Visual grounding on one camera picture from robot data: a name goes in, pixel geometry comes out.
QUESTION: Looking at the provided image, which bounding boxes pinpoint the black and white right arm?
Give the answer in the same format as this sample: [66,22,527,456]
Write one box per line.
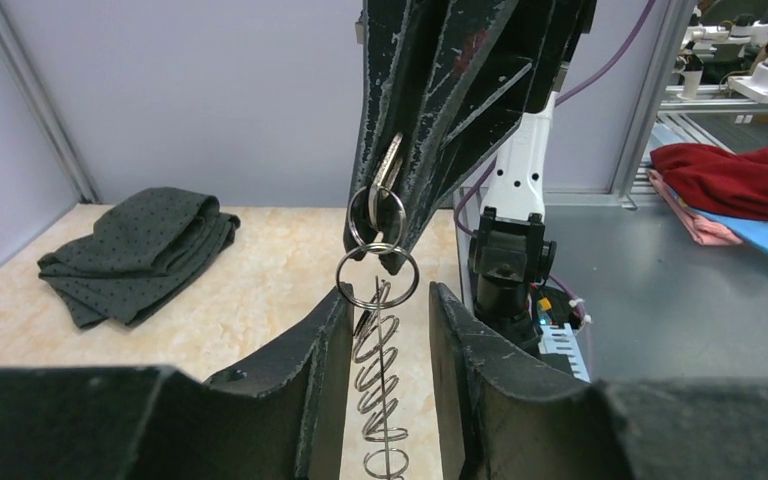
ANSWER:
[343,0,596,355]

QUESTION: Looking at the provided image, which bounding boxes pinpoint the silver keyring chain with keys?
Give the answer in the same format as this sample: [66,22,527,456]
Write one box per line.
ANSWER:
[334,132,421,480]

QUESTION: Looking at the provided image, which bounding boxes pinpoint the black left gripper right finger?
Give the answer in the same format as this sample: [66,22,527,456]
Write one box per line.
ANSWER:
[429,282,768,479]

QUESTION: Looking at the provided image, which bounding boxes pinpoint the aluminium frame rail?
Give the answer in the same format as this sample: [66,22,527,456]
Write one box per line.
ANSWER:
[0,1,690,207]

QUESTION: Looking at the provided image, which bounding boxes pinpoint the folded dark grey cloth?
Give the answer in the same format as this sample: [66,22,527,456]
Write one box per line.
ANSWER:
[37,187,240,329]

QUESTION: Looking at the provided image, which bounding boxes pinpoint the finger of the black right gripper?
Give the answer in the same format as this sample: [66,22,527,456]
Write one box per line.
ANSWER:
[342,0,455,250]
[378,1,577,251]

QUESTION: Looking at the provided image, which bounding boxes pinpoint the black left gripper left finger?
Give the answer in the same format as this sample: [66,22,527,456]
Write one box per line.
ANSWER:
[0,290,354,479]

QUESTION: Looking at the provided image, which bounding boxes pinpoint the red cloth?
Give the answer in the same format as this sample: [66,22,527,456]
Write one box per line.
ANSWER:
[650,143,768,221]

